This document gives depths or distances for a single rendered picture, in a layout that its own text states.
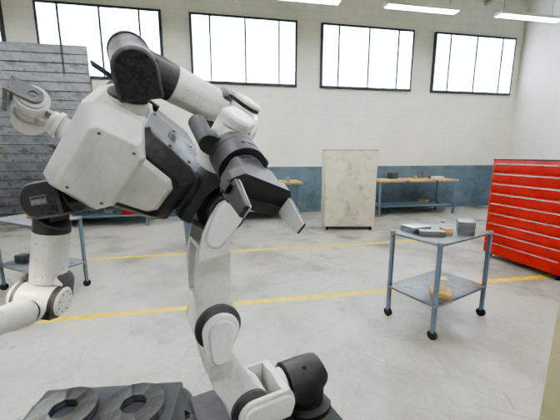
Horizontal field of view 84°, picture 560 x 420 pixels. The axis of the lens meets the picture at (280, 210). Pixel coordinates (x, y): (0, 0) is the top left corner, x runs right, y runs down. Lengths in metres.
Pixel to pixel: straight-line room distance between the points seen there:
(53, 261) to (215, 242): 0.43
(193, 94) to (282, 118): 7.35
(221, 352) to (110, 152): 0.63
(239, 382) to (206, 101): 0.88
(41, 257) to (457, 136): 10.02
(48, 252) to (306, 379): 0.93
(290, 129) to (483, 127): 5.66
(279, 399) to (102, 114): 1.00
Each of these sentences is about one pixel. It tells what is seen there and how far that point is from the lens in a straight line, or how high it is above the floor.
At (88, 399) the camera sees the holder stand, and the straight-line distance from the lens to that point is 0.63.
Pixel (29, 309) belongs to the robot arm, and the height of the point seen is 1.15.
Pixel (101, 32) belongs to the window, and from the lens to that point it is 8.61.
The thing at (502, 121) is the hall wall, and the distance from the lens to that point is 11.34.
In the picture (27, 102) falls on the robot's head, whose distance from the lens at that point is 0.87.
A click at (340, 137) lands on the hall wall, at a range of 8.55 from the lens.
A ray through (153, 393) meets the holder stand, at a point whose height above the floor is 1.17.
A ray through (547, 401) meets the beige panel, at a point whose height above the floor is 0.69.
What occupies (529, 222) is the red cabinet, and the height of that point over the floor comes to 0.66.
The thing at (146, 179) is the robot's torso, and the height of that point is 1.47.
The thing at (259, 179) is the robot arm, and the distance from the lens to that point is 0.47.
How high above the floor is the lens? 1.54
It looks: 10 degrees down
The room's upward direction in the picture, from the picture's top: straight up
